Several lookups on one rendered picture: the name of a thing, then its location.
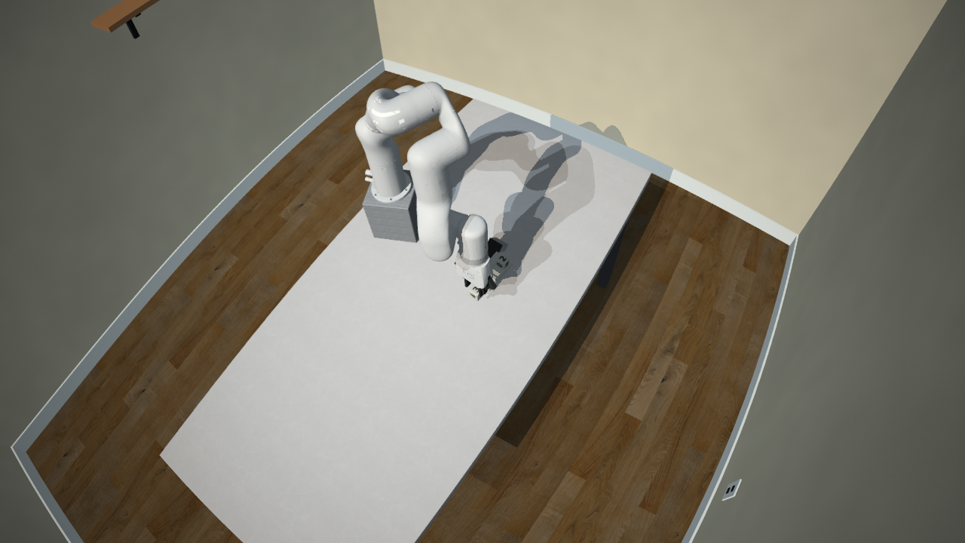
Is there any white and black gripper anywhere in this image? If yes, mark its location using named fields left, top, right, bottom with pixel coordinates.
left=456, top=250, right=497, bottom=296

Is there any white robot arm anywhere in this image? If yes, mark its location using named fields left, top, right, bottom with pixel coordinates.
left=355, top=81, right=508, bottom=265

